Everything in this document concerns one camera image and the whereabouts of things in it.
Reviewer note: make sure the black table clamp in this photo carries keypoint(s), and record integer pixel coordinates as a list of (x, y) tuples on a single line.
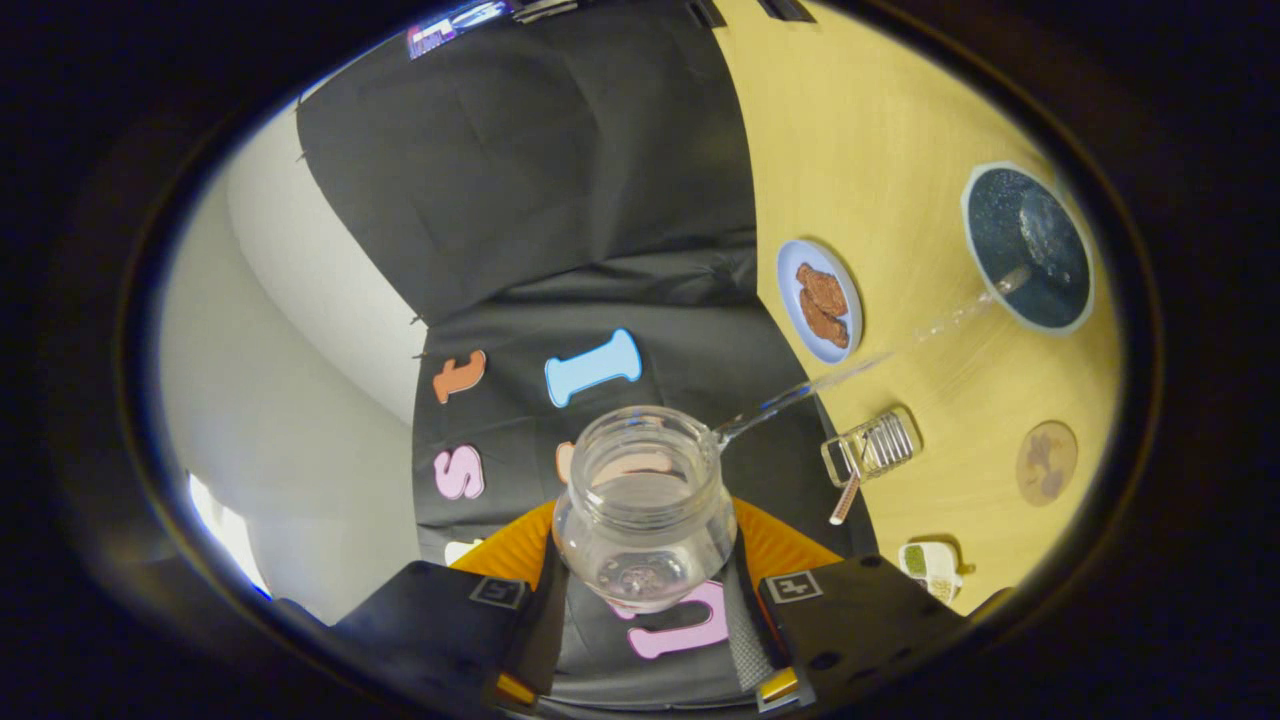
[(785, 8), (703, 12)]

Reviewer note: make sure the light blue plate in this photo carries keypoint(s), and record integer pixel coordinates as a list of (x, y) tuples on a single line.
[(812, 252)]

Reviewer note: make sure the white divided bean dish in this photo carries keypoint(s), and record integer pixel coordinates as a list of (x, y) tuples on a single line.
[(935, 575)]

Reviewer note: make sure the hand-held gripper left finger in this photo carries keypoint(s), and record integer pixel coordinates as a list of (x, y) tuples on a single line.
[(545, 640)]

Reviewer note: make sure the clear glass bottle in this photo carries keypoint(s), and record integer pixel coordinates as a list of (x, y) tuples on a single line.
[(640, 520)]

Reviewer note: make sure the wooden table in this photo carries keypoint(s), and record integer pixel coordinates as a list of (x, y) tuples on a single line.
[(880, 120)]

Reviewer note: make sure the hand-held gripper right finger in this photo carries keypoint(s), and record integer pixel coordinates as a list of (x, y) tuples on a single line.
[(750, 640)]

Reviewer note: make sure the small ribbed glass container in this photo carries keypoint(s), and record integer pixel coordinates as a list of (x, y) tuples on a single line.
[(880, 445)]

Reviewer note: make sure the round cork coaster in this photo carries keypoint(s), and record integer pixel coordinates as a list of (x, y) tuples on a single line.
[(1047, 463)]

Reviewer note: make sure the brown cookie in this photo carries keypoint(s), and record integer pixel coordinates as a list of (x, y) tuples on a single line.
[(828, 328), (822, 288)]

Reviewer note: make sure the black backdrop cloth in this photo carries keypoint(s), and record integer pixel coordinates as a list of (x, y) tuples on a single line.
[(600, 150)]

